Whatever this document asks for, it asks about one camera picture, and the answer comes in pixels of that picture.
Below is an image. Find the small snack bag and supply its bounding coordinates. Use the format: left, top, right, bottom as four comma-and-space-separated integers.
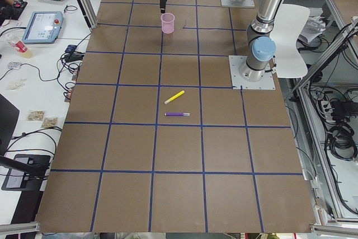
41, 117, 58, 128
27, 110, 45, 121

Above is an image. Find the pink mesh cup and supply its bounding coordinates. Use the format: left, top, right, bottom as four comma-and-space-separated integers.
161, 13, 175, 34

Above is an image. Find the black camera stand base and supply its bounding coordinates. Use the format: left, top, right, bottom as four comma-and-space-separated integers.
1, 154, 50, 191

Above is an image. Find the white plastic chair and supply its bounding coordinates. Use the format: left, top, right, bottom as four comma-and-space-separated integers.
270, 4, 310, 78

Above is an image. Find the near blue teach pendant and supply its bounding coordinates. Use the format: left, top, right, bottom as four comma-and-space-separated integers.
22, 11, 63, 44

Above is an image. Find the purple marker pen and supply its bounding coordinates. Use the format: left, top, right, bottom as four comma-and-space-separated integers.
164, 113, 190, 117

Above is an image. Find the blue checked pouch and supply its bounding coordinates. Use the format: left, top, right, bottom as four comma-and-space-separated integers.
65, 44, 77, 54

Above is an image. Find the yellow highlighter pen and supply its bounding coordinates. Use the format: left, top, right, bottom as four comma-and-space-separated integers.
164, 90, 185, 104

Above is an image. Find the plastic bottle red label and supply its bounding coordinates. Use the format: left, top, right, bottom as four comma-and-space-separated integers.
6, 33, 32, 59

